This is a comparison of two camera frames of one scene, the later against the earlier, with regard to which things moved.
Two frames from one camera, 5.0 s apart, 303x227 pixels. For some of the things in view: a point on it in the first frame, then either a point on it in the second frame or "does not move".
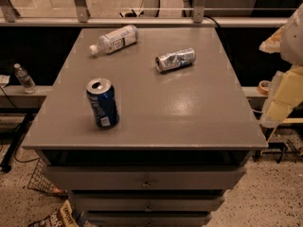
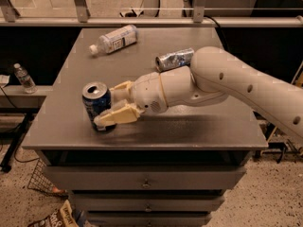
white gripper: x=294 y=43 → x=148 y=92
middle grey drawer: x=147 y=201 does not move
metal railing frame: x=8 y=16 does not move
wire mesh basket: x=42 y=180 does not move
